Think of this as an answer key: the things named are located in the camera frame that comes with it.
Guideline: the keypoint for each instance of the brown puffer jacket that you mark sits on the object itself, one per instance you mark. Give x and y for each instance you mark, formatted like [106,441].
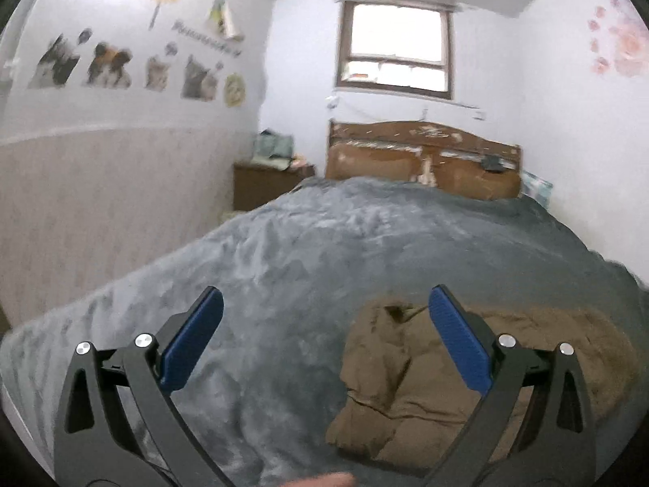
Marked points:
[395,406]

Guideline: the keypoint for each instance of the window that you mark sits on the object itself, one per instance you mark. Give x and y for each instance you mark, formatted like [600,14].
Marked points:
[395,43]

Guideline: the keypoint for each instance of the dark object on headboard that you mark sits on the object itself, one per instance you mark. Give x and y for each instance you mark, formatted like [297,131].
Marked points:
[492,163]

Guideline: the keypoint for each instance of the yellow green bird wall sticker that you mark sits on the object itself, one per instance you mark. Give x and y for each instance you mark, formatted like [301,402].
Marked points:
[220,16]

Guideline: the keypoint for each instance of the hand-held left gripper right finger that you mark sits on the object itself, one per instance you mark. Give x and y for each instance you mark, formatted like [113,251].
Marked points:
[459,340]

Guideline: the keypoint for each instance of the lettering wall sticker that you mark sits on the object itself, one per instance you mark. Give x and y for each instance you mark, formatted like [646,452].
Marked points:
[208,39]

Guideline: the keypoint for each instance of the pink flower wall stickers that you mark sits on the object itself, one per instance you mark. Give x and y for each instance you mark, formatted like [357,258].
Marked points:
[628,43]

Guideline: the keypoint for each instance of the teal patterned pillow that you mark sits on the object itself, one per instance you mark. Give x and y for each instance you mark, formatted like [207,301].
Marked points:
[535,186]

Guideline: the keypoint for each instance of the wooden headboard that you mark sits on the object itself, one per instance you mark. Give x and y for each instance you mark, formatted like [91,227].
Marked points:
[370,162]

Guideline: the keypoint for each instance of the grey fleece blanket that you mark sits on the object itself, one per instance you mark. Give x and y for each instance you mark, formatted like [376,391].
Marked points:
[304,243]

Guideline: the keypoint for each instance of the teal bag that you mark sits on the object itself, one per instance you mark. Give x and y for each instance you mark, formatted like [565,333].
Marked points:
[274,148]

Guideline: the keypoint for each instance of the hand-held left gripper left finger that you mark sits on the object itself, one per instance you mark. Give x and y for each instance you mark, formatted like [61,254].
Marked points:
[192,335]

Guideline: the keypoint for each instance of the wooden nightstand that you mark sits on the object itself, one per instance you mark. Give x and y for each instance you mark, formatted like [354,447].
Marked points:
[263,187]

